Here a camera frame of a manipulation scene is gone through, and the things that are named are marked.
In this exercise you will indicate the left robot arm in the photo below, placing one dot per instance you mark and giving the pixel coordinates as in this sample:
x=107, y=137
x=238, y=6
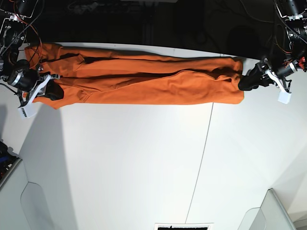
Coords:
x=288, y=52

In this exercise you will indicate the clear plastic bin left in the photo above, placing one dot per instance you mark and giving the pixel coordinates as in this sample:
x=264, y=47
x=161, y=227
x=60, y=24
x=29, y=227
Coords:
x=23, y=204

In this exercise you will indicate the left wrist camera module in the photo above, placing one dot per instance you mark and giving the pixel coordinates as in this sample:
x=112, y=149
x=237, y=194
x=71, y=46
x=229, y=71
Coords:
x=284, y=97

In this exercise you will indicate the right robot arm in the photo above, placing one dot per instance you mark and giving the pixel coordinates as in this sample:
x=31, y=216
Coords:
x=19, y=16

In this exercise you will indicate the orange t-shirt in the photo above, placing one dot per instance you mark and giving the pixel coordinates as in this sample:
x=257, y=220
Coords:
x=104, y=76

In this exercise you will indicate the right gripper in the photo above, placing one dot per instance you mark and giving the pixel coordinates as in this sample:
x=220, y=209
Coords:
x=29, y=82

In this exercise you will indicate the black and white marker card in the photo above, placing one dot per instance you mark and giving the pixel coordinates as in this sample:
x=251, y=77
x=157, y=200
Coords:
x=199, y=226

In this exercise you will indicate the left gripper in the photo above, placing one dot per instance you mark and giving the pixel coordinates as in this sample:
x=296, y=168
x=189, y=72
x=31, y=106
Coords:
x=263, y=74

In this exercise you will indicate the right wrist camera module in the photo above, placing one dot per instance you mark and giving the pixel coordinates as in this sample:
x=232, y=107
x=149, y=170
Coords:
x=27, y=111

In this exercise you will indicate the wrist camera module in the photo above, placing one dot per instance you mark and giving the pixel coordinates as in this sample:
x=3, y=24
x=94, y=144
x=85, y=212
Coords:
x=284, y=97
x=27, y=111

